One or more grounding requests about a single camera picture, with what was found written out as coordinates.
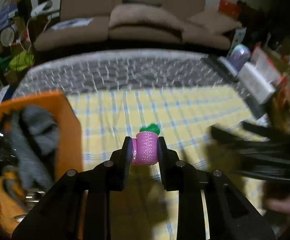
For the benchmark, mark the green bag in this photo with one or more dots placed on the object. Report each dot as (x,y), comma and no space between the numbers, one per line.
(22,61)

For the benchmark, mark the pink thread spool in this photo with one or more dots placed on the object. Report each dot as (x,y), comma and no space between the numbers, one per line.
(144,148)

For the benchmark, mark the brown sofa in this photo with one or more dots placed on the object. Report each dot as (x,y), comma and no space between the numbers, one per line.
(202,26)

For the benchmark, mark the grey pebble pattern tablecloth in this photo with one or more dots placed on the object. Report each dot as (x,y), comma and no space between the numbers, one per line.
(130,69)

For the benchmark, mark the grey cloth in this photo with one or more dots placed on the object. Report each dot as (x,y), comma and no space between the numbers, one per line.
(35,138)

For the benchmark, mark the yellow checkered cloth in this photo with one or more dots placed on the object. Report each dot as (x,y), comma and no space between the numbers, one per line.
(144,210)

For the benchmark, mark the red box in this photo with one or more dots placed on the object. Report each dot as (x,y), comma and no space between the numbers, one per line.
(229,9)

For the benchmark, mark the green thread spool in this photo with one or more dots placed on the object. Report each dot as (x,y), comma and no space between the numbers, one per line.
(154,128)

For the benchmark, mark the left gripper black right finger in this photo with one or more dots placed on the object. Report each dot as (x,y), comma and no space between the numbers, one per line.
(210,205)

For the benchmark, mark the black remote control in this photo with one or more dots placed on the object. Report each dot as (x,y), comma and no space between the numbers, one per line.
(220,68)

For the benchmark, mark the white tissue box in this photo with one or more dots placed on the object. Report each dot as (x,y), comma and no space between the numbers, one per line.
(256,84)

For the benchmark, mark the person right hand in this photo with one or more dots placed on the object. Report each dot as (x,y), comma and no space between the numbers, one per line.
(281,206)

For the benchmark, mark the orange storage box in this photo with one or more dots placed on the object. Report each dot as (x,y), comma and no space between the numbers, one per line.
(67,134)

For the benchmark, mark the orange printed sock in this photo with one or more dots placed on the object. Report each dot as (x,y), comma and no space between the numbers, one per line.
(12,207)

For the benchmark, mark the purple container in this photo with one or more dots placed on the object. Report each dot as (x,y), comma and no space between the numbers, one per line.
(239,56)

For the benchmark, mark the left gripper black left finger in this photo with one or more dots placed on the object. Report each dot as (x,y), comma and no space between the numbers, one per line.
(97,184)

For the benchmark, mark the white paper on sofa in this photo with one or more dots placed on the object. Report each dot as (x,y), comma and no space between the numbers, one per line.
(73,23)

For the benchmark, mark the brown sofa cushion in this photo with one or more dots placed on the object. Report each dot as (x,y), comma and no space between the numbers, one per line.
(140,14)

